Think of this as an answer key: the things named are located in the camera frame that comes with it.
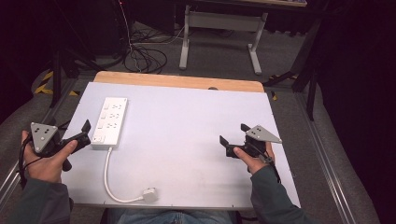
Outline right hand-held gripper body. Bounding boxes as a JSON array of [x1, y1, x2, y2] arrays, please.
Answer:
[[226, 124, 283, 161]]

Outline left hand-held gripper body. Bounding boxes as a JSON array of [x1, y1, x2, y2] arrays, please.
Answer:
[[29, 121, 82, 172]]

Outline white power strip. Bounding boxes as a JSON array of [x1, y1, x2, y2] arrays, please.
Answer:
[[90, 96, 129, 151]]

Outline white plug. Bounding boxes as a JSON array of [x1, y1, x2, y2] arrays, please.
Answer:
[[142, 187, 159, 203]]

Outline person's right hand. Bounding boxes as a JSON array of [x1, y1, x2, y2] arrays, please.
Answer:
[[233, 141, 276, 175]]

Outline person's left hand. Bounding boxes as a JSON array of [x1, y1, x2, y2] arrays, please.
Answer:
[[21, 130, 79, 185]]

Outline yellow black floor tape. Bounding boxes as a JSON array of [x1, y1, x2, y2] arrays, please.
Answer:
[[33, 70, 80, 97]]

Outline black metal stand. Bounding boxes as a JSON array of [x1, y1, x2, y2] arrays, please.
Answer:
[[262, 17, 323, 121], [48, 0, 106, 109]]

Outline person's legs in jeans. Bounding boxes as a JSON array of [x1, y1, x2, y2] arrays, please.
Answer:
[[106, 208, 237, 224]]

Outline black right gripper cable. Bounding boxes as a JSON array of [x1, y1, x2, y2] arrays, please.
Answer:
[[256, 148, 282, 185]]

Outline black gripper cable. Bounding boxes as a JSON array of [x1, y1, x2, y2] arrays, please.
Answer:
[[18, 133, 43, 189], [256, 148, 282, 185]]

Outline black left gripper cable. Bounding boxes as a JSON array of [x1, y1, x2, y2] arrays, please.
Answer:
[[18, 133, 43, 189]]

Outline white power cable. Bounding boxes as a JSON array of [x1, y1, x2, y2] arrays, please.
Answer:
[[103, 147, 146, 204]]

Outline aluminium floor rail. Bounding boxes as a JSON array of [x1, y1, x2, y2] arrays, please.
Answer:
[[0, 77, 78, 202], [293, 92, 358, 224]]

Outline black floor cables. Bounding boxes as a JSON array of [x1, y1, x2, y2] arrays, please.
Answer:
[[122, 26, 169, 75]]

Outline white floor cable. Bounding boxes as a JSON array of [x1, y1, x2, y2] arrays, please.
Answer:
[[118, 0, 186, 50]]

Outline grey metal desk frame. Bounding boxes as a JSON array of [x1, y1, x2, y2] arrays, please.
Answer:
[[178, 4, 269, 77]]

